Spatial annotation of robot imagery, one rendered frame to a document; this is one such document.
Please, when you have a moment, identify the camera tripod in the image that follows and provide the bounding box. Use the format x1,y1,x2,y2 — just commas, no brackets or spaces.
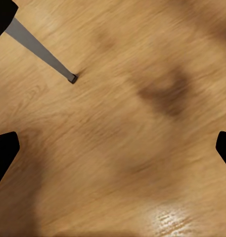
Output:
0,0,78,83

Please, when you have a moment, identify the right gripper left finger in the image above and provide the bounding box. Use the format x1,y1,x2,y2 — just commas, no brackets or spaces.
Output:
0,131,20,181

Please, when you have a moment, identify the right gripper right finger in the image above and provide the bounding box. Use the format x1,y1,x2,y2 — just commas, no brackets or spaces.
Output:
216,131,226,163

